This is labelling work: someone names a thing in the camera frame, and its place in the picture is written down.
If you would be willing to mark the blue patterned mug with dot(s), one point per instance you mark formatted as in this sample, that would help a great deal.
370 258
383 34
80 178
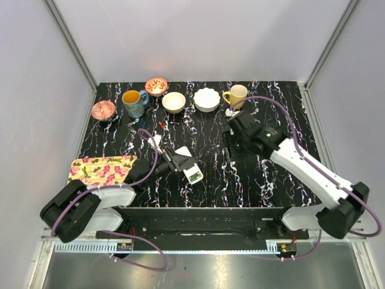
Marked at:
135 102

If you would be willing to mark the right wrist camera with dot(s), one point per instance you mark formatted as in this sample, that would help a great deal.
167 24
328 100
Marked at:
231 113

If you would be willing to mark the white scalloped bowl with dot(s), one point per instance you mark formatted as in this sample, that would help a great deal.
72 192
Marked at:
206 100

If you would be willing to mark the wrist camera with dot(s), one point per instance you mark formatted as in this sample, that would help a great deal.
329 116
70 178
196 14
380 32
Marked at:
231 113
154 141

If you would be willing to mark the orange floral bowl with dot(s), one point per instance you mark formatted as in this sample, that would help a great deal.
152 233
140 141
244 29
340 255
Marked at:
156 86

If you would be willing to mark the cream round bowl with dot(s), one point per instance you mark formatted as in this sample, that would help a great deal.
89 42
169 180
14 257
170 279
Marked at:
174 102

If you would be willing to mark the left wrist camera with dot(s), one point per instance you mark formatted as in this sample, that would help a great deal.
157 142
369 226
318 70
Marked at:
154 141

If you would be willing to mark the floral rectangular tray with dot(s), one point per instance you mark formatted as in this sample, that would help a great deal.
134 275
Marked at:
101 170

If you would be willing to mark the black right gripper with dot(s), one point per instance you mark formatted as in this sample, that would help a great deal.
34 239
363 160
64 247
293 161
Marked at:
227 138

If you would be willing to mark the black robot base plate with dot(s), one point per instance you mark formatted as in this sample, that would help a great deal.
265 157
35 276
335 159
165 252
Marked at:
250 223

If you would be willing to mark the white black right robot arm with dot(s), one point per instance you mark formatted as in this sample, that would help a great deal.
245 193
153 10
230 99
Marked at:
341 201

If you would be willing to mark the white remote control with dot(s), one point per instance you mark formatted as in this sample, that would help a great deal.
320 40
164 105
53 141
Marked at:
193 174

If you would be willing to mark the left aluminium frame post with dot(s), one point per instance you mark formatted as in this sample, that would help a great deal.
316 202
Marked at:
70 41

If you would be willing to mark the yellow mug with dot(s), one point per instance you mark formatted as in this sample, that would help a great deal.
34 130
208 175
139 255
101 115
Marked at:
234 95

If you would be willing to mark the red patterned small dish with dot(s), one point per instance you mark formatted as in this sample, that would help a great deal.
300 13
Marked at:
103 110

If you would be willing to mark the aluminium corner frame post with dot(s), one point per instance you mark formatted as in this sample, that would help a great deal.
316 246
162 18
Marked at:
344 19

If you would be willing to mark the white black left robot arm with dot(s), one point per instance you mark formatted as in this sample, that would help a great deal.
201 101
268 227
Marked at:
96 187

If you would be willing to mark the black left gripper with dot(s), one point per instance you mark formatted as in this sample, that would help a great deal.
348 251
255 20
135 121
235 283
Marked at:
177 162

